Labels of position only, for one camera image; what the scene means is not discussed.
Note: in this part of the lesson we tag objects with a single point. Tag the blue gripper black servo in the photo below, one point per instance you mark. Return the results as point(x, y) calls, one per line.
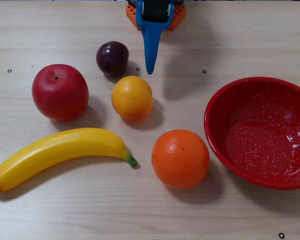
point(153, 25)

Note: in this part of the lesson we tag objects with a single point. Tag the yellow orange toy peach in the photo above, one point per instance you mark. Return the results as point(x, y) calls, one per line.
point(132, 98)

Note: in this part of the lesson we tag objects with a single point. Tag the orange robot base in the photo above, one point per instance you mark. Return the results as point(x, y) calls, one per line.
point(180, 15)

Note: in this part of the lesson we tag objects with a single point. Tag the red speckled bowl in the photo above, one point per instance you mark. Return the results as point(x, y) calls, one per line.
point(260, 140)

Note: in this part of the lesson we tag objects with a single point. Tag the dark purple toy plum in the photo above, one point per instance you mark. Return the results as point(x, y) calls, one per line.
point(112, 58)

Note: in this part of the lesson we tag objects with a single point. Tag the red toy apple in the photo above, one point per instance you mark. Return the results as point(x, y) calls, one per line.
point(60, 92)

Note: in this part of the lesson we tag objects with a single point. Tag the toy orange fruit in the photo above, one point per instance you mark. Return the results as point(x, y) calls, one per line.
point(180, 158)

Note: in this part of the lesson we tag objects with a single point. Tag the yellow toy banana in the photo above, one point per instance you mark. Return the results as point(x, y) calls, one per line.
point(60, 147)

